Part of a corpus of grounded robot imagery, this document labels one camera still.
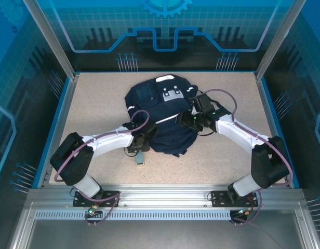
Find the small grey rectangular block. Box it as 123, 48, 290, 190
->
135, 151, 146, 167

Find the navy blue backpack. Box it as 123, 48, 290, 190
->
123, 74, 231, 158

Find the blue table border strip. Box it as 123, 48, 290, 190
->
259, 75, 301, 189
32, 75, 72, 189

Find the blue printed side panel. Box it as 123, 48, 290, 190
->
0, 0, 72, 208
263, 0, 320, 226

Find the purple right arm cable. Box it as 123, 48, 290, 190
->
198, 88, 295, 227

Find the aluminium mounting rail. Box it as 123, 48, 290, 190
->
26, 183, 305, 211

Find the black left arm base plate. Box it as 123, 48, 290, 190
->
72, 190, 122, 208

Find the slotted grey cable duct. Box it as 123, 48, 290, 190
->
34, 210, 240, 222

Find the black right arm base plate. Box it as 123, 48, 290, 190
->
210, 190, 262, 208

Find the aluminium frame post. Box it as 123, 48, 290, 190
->
255, 0, 308, 81
22, 0, 81, 80

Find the blue printed enclosure panel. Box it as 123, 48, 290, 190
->
43, 0, 290, 72

